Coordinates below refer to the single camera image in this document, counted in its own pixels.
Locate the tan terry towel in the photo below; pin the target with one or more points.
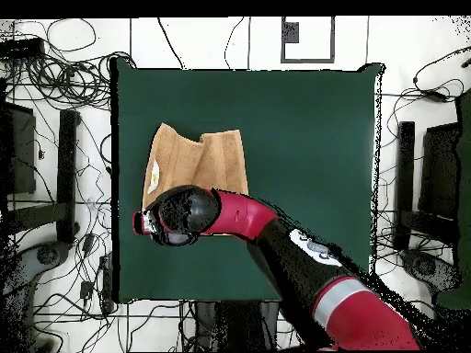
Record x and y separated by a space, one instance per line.
206 161

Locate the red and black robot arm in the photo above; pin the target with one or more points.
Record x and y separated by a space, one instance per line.
243 217

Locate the dark flat box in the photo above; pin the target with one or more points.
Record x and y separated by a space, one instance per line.
439 169
20 154

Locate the black power adapter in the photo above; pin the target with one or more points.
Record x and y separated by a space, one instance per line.
86 289
88 242

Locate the black power strip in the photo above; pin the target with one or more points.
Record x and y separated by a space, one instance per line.
106 279

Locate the black stand foot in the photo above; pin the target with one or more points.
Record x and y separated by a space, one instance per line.
67 165
404 165

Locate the dark chair base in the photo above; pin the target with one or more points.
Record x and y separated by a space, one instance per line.
44 255
427 266

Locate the dark green table cloth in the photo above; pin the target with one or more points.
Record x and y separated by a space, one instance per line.
294 147

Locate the small dark grey square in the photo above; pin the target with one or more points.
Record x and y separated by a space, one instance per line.
291 33

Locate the dark green draped cloth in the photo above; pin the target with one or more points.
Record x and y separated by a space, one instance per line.
465 184

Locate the grey square floor frame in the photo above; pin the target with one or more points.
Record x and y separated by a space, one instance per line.
308 60

